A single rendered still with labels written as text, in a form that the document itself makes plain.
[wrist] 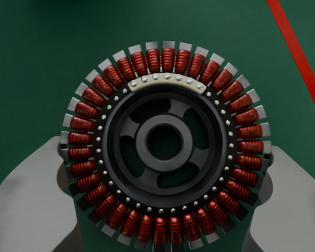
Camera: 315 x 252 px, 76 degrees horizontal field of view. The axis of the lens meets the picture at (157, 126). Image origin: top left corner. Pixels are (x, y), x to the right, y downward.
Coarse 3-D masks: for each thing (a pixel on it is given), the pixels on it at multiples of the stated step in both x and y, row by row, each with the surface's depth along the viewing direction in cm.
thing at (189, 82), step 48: (96, 96) 11; (144, 96) 13; (192, 96) 12; (240, 96) 10; (96, 144) 11; (144, 144) 11; (192, 144) 11; (240, 144) 10; (96, 192) 10; (144, 192) 12; (192, 192) 11; (240, 192) 10; (144, 240) 10; (192, 240) 10
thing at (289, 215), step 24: (288, 168) 9; (264, 192) 9; (288, 192) 8; (312, 192) 8; (264, 216) 7; (288, 216) 7; (312, 216) 7; (264, 240) 6; (288, 240) 6; (312, 240) 6
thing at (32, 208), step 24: (48, 144) 11; (24, 168) 9; (48, 168) 9; (0, 192) 8; (24, 192) 8; (48, 192) 8; (0, 216) 7; (24, 216) 7; (48, 216) 7; (72, 216) 7; (0, 240) 6; (24, 240) 6; (48, 240) 6; (72, 240) 6
